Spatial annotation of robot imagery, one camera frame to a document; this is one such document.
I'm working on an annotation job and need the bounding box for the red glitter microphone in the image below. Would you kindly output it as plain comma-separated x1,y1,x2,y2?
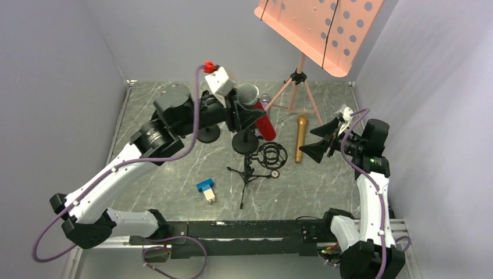
237,83,277,141

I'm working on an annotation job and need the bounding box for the black tripod shock mount stand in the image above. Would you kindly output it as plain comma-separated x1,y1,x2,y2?
227,142,288,210

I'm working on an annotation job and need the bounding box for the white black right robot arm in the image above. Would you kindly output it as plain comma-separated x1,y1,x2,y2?
300,117,406,278

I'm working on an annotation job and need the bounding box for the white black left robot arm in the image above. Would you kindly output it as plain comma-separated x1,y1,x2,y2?
50,83,265,249

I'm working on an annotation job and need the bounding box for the black round-base fork mic stand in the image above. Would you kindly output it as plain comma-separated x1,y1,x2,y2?
197,124,221,144

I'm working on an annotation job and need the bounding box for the black round-base clip mic stand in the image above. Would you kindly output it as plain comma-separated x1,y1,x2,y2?
231,130,259,155

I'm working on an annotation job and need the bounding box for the pink music stand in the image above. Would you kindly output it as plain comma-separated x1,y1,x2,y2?
254,0,384,123

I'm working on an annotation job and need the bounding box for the purple glitter microphone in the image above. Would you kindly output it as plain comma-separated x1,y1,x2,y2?
260,94,271,108

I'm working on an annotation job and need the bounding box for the gold microphone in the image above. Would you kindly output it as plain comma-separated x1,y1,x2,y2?
294,115,309,163

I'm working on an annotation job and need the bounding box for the brown poker chip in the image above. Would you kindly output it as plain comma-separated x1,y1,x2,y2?
270,170,280,179

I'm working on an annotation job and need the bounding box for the blue white toy brick block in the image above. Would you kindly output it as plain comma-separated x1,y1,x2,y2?
196,178,216,204

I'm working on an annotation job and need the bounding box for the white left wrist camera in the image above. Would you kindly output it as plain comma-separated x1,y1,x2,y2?
205,66,237,108

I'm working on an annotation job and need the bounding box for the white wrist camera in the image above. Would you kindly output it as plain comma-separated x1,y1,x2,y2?
205,66,237,108
334,103,353,125

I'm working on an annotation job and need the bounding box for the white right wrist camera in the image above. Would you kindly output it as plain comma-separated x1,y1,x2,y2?
334,103,353,125

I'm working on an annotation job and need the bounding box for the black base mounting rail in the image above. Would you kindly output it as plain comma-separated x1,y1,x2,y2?
128,219,348,259

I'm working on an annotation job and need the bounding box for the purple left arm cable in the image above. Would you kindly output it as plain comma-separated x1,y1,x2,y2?
31,60,216,279

